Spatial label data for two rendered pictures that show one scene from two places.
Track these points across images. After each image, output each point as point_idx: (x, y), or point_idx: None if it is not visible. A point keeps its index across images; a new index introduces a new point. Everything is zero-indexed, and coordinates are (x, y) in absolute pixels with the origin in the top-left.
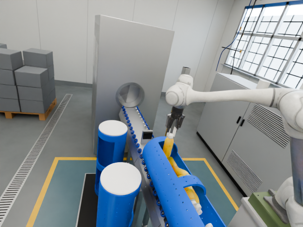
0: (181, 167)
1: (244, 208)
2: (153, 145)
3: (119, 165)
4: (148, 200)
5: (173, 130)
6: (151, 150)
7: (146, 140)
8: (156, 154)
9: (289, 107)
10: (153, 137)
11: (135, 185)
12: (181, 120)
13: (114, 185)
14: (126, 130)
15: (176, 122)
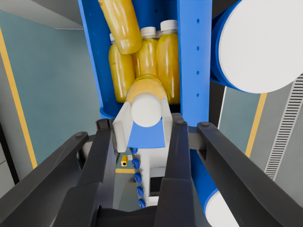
0: (100, 58)
1: None
2: (198, 106)
3: (264, 81)
4: None
5: (129, 132)
6: (205, 90)
7: (159, 175)
8: (201, 57)
9: None
10: (139, 186)
11: (243, 10)
12: (39, 197)
13: (296, 12)
14: (211, 201)
15: (110, 170)
